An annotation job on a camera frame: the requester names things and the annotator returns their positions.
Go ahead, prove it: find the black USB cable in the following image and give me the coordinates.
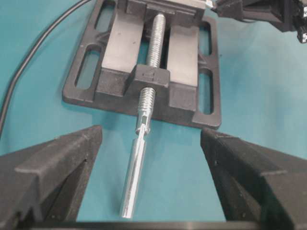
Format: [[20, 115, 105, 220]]
[[0, 0, 91, 132]]

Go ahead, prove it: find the silver vise screw handle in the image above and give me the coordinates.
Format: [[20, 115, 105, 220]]
[[120, 13, 166, 219]]

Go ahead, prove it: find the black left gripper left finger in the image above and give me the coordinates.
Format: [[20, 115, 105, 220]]
[[0, 125, 103, 230]]

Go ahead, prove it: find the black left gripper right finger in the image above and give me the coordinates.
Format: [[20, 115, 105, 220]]
[[201, 128, 307, 230]]

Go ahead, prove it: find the black metal bench vise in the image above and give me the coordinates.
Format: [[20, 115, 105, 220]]
[[62, 0, 222, 129]]

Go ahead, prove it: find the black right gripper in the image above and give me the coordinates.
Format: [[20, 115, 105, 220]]
[[215, 0, 307, 44]]

